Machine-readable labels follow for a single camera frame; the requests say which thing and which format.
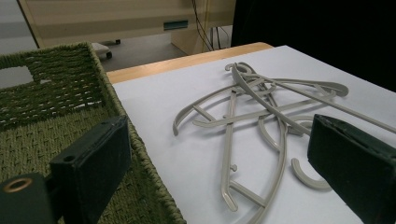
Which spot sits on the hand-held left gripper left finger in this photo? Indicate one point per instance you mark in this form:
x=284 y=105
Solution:
x=93 y=161

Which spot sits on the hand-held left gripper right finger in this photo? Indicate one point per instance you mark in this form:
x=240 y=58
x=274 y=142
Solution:
x=358 y=168

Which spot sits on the green woven basket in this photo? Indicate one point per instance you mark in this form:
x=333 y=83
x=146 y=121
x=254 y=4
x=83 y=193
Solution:
x=46 y=93

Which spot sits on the grey plastic hanger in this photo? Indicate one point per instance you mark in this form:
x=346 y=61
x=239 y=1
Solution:
x=228 y=140
x=264 y=104
x=199 y=104

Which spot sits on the white table sheet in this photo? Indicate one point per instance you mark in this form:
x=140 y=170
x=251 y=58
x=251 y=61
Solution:
x=186 y=171

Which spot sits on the office chair base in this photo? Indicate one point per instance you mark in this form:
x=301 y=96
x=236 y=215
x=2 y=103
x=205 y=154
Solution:
x=104 y=48

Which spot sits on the light wooden cabinet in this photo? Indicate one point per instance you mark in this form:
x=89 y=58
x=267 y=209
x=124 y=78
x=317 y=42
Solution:
x=109 y=18

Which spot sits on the black curtain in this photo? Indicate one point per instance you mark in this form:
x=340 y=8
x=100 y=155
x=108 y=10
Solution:
x=311 y=31

